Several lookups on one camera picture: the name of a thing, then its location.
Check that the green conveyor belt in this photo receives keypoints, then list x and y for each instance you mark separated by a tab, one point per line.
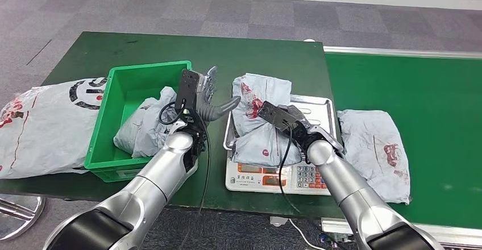
414	90

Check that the grey parcel with red print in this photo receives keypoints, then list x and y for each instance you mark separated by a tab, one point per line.
147	128
260	143
369	139

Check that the steel scale tray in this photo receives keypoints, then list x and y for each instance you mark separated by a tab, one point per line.
320	109

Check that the chrome chair base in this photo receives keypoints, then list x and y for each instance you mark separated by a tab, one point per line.
17	216

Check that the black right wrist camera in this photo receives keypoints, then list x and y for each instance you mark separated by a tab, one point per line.
275	114

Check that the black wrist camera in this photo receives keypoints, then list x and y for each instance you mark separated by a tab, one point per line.
275	114
187	90

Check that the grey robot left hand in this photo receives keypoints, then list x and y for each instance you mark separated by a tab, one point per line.
211	112

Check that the white table foot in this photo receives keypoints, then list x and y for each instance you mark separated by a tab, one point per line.
278	221

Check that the large white printed bag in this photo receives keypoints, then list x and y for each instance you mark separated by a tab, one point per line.
45	128

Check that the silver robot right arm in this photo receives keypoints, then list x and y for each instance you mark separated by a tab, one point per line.
346	188

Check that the green plastic crate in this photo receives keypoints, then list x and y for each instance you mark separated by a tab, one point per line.
124	90

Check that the green circuit board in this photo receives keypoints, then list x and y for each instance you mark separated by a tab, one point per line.
335	240

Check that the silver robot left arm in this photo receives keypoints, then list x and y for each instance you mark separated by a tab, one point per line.
150	188

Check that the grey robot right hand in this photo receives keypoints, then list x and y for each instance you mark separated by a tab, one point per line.
301	122

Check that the white electronic scale body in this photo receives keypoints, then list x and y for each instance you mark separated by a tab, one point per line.
248	182

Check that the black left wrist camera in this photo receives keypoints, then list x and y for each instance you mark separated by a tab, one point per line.
187	90

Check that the aluminium conveyor side rail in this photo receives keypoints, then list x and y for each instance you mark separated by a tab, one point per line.
395	52
339	225

